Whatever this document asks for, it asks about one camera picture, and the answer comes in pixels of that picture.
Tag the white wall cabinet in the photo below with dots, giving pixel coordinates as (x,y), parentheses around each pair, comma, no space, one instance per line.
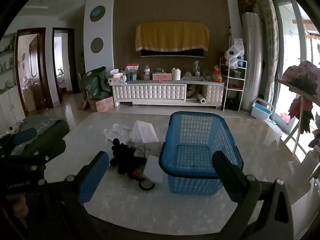
(10,105)

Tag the black plush toy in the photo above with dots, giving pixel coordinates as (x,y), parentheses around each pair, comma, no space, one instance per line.
(125,155)

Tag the red and white snack bag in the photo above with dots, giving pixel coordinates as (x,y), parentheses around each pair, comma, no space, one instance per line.
(132,70)

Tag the brown wooden door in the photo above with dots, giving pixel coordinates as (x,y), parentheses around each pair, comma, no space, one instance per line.
(35,80)

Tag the white waffle towel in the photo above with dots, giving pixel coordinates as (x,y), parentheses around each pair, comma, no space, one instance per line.
(143,131)

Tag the white standing air conditioner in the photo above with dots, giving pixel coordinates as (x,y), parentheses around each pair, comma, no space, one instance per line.
(252,55)

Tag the wooden drying rack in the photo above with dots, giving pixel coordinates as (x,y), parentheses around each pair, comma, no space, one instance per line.
(297,137)

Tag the black television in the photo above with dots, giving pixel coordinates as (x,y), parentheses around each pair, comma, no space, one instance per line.
(172,53)

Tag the yellow television cover cloth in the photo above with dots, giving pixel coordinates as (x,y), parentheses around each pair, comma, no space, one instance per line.
(172,36)

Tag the white paper roll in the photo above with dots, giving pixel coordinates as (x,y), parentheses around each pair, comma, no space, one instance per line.
(201,98)

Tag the round wall decoration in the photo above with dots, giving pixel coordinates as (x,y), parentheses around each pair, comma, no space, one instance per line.
(97,13)

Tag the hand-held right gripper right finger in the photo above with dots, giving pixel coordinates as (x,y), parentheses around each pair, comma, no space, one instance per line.
(225,177)

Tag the grey blue cushion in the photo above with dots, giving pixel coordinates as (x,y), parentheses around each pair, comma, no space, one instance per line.
(37,122)

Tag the blue plastic basket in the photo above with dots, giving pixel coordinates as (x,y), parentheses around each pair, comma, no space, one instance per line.
(200,152)

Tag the green shopping bag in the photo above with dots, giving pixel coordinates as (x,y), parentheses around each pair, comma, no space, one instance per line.
(96,83)

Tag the white tissue box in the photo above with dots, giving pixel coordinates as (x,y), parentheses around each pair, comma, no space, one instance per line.
(116,80)

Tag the red basin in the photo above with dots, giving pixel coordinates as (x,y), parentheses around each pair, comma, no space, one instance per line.
(285,117)

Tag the dark green chair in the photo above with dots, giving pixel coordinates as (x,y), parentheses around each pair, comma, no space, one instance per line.
(58,128)

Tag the blue and white bucket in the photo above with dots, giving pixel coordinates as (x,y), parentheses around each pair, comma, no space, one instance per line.
(261,110)

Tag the white metal rack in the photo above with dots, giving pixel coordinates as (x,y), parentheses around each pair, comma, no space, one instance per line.
(243,85)

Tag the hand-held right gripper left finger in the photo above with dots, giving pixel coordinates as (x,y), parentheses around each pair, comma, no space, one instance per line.
(93,177)

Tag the patterned curtain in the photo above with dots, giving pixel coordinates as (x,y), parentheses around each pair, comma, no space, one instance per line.
(268,42)

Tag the white tufted television cabinet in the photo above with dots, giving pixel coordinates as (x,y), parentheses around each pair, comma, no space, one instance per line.
(150,92)

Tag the orange snack bag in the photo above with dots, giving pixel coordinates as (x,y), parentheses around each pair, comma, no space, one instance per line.
(217,73)

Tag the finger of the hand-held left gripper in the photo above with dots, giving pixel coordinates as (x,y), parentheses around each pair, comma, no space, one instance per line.
(23,134)
(47,147)

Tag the pink printed cardboard box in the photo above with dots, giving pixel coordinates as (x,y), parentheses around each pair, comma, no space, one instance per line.
(103,103)

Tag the white square box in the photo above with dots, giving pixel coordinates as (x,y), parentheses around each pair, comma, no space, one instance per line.
(155,168)

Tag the white plastic jug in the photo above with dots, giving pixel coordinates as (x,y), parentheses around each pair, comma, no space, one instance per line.
(176,74)

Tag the person's left hand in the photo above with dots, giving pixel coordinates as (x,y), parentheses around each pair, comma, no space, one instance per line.
(19,205)

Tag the white plastic bag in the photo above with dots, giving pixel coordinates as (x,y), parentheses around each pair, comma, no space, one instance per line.
(235,52)

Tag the pink drawer box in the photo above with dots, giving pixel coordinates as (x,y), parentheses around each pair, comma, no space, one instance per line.
(162,76)

